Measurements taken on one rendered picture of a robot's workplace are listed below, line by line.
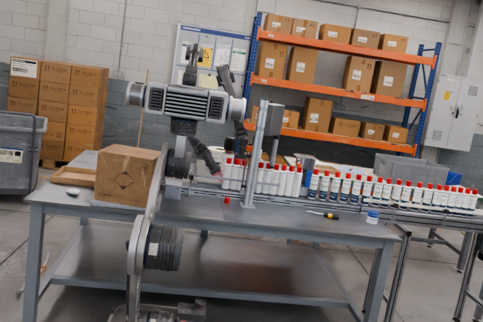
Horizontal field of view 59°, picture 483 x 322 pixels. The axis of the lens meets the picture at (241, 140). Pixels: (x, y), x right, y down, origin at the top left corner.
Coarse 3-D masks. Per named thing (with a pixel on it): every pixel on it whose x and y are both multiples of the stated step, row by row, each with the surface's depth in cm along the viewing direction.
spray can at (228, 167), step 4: (228, 160) 277; (228, 164) 277; (224, 168) 278; (228, 168) 277; (224, 172) 278; (228, 172) 277; (224, 176) 278; (228, 176) 278; (224, 180) 278; (228, 180) 278; (224, 184) 278; (228, 184) 279; (224, 188) 279; (228, 188) 280
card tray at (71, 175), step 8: (64, 168) 280; (72, 168) 281; (80, 168) 281; (56, 176) 255; (64, 176) 270; (72, 176) 272; (80, 176) 275; (88, 176) 278; (72, 184) 257; (80, 184) 258; (88, 184) 258
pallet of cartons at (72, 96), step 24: (24, 72) 540; (48, 72) 544; (72, 72) 549; (96, 72) 554; (24, 96) 545; (48, 96) 550; (72, 96) 554; (96, 96) 559; (48, 120) 555; (72, 120) 559; (96, 120) 573; (48, 144) 560; (72, 144) 565; (96, 144) 600; (48, 168) 567
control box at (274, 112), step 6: (270, 108) 258; (276, 108) 260; (282, 108) 269; (270, 114) 258; (276, 114) 262; (282, 114) 271; (270, 120) 258; (276, 120) 264; (264, 126) 261; (270, 126) 259; (276, 126) 266; (264, 132) 261; (270, 132) 260; (276, 132) 268
